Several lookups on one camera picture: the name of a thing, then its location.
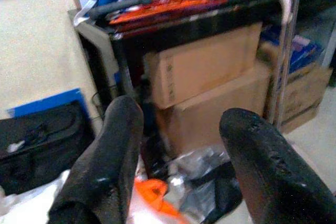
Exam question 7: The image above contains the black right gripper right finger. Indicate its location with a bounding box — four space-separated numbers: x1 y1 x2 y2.
219 108 336 224

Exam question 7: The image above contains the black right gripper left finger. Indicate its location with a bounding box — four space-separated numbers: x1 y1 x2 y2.
47 94 144 224

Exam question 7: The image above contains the orange hanger bundle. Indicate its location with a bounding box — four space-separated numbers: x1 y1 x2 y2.
109 0 229 29

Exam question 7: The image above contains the orange white plastic bag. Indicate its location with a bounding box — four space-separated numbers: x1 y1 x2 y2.
131 176 190 224

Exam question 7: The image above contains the black carrying case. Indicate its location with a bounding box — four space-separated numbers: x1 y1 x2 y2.
0 100 95 196

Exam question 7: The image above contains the crumpled clear plastic bag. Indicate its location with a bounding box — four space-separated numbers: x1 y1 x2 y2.
167 146 242 222

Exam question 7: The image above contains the blue flat box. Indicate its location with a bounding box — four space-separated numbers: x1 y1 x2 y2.
7 89 91 120

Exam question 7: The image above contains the large lettered cardboard box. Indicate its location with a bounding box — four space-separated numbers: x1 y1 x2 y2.
154 63 272 154

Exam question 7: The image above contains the small printed cardboard box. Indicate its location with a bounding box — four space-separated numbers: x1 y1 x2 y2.
278 63 333 133

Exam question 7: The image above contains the white cloth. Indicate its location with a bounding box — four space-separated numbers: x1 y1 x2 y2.
0 170 71 224

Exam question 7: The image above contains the blue printed box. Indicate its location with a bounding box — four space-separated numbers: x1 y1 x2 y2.
262 24 323 74

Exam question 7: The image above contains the plain brown cardboard box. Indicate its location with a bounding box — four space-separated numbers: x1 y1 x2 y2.
143 22 263 109

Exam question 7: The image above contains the black work table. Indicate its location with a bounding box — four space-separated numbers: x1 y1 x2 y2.
70 0 336 141

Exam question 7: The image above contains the black foam tube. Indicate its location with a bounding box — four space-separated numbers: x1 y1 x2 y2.
86 0 154 20

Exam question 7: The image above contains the white-handled metal cane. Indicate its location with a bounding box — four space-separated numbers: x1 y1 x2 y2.
267 0 307 127

